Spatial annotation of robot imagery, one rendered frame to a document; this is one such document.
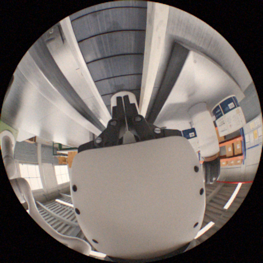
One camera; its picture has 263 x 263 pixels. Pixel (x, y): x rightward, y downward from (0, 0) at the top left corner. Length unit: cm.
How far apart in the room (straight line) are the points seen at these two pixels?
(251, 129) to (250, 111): 64
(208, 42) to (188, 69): 12
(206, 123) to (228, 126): 17
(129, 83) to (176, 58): 11
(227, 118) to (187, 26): 37
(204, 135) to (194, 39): 28
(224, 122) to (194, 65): 32
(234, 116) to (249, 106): 396
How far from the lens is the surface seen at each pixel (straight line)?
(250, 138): 435
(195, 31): 23
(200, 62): 19
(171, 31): 19
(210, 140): 31
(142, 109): 17
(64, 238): 52
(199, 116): 32
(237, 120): 45
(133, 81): 15
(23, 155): 567
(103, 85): 15
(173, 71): 20
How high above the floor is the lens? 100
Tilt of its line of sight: 16 degrees down
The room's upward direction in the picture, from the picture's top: 170 degrees clockwise
